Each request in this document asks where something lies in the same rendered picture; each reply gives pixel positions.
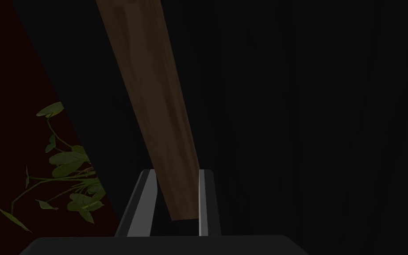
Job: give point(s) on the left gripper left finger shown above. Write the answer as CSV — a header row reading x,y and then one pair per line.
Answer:
x,y
142,205

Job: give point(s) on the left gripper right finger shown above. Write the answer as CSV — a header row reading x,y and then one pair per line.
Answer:
x,y
207,205

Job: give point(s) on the green leafy plant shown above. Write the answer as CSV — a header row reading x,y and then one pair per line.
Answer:
x,y
71,166

